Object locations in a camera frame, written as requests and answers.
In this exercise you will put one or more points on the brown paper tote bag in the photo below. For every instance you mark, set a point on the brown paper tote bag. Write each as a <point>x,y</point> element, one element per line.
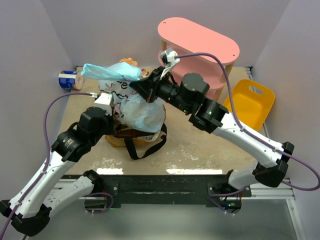
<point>132,139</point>

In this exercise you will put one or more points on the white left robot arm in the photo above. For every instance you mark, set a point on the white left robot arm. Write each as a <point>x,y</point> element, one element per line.
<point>32,208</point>

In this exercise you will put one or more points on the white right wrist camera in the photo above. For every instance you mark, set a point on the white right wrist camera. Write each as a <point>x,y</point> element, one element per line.
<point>170,60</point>

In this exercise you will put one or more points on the blue white carton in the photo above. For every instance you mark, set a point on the blue white carton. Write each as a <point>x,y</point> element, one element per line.
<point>70,80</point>

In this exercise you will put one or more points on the floral rectangular tray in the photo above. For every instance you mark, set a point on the floral rectangular tray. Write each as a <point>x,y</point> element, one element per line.
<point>144,73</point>

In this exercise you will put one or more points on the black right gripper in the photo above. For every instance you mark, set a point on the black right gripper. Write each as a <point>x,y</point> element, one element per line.
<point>152,85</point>

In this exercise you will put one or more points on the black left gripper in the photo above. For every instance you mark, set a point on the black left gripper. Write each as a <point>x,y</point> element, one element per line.
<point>110,122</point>

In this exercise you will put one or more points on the yellow plastic basket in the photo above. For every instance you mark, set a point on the yellow plastic basket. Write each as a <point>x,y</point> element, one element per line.
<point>252,102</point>

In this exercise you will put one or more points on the pink three-tier shelf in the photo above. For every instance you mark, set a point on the pink three-tier shelf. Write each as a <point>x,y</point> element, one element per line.
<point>185,36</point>

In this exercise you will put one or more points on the black table front frame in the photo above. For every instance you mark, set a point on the black table front frame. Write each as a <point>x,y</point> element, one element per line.
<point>208,190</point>

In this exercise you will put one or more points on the blue printed plastic bag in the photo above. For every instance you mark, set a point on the blue printed plastic bag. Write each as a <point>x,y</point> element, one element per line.
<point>129,108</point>

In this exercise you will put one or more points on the orange frosted cupcake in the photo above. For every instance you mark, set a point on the orange frosted cupcake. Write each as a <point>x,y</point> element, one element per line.
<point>129,61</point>

